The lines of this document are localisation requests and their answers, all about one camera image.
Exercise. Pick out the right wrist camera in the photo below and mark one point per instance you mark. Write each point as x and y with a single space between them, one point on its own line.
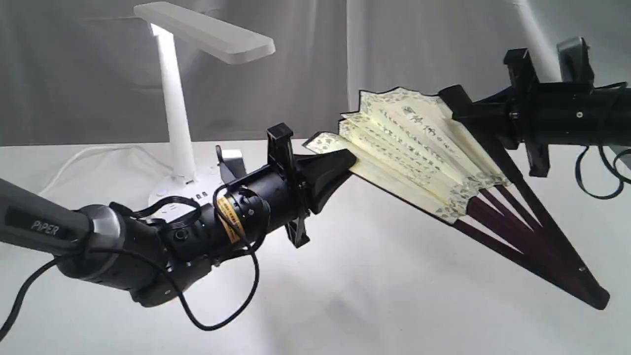
574 61

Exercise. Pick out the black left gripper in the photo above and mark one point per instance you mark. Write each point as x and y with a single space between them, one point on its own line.
279 193

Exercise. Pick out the cream paper folding fan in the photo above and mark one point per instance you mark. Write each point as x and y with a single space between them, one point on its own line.
407 144

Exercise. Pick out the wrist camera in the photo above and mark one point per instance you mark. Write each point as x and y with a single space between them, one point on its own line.
574 61
230 163

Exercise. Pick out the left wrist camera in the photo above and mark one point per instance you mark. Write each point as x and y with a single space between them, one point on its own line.
230 163

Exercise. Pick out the grey backdrop curtain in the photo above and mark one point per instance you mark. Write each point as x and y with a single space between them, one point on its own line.
87 71

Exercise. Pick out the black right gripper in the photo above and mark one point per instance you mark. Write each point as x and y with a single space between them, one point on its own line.
544 113

